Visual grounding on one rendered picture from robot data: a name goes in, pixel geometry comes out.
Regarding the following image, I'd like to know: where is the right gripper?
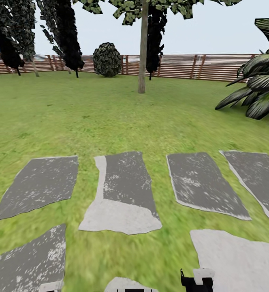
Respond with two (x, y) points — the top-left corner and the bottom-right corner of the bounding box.
(180, 269), (213, 292)

